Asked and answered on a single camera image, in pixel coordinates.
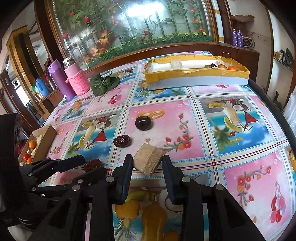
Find red cherry tomato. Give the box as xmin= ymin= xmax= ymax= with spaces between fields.
xmin=23 ymin=153 xmax=31 ymax=162

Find small orange mandarin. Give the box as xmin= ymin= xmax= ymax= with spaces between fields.
xmin=28 ymin=140 xmax=37 ymax=149

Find beige puffed cake chunk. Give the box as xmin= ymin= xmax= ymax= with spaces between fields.
xmin=133 ymin=144 xmax=163 ymax=176

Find cardboard tray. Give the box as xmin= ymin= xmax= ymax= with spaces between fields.
xmin=18 ymin=125 xmax=57 ymax=165

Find dark red jujube date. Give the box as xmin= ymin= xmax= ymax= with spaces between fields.
xmin=113 ymin=135 xmax=132 ymax=148

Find dark plum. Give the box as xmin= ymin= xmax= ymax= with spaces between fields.
xmin=135 ymin=115 xmax=153 ymax=131

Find fruit print tablecloth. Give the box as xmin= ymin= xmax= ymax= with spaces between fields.
xmin=46 ymin=60 xmax=295 ymax=240

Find blue kettle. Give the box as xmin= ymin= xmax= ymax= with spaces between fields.
xmin=36 ymin=78 xmax=50 ymax=98

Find green leafy vegetable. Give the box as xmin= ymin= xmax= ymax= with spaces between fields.
xmin=90 ymin=74 xmax=120 ymax=97

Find pink sleeved jar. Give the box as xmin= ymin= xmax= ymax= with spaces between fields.
xmin=62 ymin=57 xmax=90 ymax=96

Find purple thermos bottle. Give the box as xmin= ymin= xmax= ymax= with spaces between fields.
xmin=48 ymin=59 xmax=76 ymax=101

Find yellow silver long box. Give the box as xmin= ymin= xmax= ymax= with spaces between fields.
xmin=143 ymin=54 xmax=250 ymax=90

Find white plastic bag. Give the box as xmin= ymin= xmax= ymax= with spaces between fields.
xmin=283 ymin=87 xmax=296 ymax=134

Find purple spray cans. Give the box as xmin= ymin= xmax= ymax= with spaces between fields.
xmin=232 ymin=29 xmax=243 ymax=48

